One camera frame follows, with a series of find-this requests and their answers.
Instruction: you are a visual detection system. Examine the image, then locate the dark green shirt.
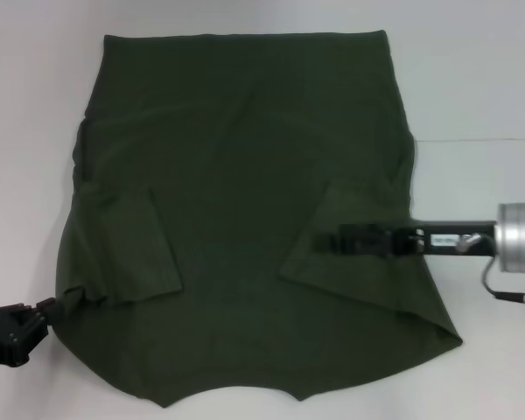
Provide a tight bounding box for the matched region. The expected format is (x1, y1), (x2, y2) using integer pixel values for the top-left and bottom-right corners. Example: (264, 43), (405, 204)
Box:
(52, 29), (465, 397)

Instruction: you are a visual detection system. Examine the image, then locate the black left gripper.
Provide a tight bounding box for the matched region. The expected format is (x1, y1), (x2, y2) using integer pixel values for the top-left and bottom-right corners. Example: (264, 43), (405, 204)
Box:
(0, 297), (59, 368)

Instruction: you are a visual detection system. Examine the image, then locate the right arm gripper cable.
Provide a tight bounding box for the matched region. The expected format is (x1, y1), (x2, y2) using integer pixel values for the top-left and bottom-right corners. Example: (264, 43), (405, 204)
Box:
(457, 234), (525, 304)

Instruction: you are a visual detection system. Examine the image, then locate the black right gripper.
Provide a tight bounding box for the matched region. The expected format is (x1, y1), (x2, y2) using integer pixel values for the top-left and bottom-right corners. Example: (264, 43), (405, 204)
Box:
(312, 220), (498, 259)

